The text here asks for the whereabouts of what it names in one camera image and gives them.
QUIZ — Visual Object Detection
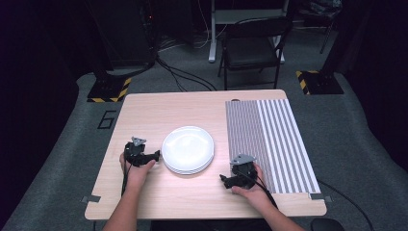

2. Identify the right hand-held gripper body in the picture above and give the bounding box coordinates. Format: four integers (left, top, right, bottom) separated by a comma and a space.
230, 154, 259, 191

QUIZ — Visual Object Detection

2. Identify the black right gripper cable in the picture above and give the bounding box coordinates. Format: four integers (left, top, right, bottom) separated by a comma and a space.
243, 171, 279, 210

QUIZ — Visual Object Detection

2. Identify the grey white striped placemat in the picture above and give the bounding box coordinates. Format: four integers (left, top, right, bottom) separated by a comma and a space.
224, 98, 321, 195

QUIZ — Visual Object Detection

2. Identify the black folding chair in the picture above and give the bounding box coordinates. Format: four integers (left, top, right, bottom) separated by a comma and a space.
217, 16, 293, 90

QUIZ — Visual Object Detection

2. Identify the thin black floor cable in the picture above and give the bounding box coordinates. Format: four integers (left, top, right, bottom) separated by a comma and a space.
317, 179, 375, 231

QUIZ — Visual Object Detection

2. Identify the grey tape piece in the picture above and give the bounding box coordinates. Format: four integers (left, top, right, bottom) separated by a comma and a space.
80, 194, 102, 205
309, 192, 333, 203

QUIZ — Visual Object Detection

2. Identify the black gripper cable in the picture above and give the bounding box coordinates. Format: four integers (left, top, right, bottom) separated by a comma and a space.
120, 162, 133, 197
243, 171, 279, 210

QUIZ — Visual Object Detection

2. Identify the white desk frame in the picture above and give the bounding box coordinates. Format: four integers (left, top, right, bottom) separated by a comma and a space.
208, 0, 290, 64

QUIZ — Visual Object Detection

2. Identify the person's left hand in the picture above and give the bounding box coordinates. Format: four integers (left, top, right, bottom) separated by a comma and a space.
118, 153, 157, 191

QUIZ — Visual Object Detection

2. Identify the person's right hand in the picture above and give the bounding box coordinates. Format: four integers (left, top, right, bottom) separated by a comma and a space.
231, 163, 272, 210

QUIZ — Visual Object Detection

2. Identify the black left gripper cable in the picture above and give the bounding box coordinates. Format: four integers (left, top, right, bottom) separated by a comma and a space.
120, 162, 133, 197

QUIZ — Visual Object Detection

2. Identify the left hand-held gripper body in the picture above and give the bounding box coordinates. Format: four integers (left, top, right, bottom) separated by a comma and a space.
124, 137, 155, 167

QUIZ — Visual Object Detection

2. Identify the dark chair with clutter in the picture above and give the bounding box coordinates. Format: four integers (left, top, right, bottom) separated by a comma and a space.
296, 0, 343, 55

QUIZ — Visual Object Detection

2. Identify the black yellow striped stand base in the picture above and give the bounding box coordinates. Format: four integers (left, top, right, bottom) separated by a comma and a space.
295, 70, 344, 96
87, 76, 133, 104

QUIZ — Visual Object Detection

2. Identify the black tape floor number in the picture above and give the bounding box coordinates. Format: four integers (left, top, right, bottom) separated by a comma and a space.
97, 110, 117, 130

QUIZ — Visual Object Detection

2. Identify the black chair armrest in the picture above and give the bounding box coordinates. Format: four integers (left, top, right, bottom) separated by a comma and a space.
310, 218, 346, 231

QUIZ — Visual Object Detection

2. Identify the bundle of black floor cables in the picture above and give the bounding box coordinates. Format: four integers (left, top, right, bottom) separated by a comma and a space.
155, 54, 217, 92

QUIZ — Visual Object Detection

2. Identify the dark equipment tower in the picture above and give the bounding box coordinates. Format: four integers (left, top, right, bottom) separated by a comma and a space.
86, 0, 159, 72

